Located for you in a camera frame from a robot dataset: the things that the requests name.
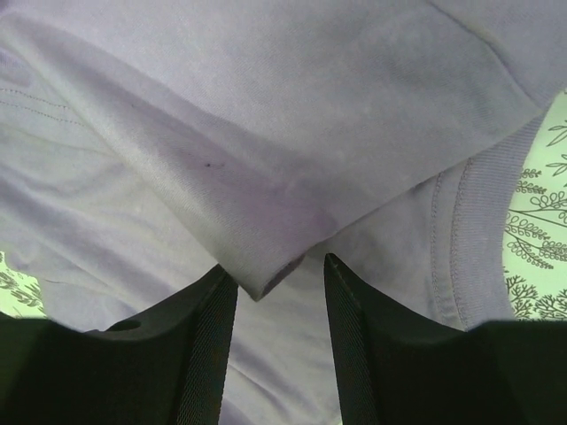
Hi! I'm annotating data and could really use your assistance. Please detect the purple t shirt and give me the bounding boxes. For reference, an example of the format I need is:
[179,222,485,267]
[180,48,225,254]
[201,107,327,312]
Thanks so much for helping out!
[1,1,566,424]

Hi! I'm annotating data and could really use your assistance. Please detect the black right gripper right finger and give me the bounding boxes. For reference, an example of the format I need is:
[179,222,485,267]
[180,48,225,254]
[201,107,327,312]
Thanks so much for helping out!
[324,254,566,425]

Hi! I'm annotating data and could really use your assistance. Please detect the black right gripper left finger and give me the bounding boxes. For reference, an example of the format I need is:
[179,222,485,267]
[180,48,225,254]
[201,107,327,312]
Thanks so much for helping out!
[1,267,237,425]

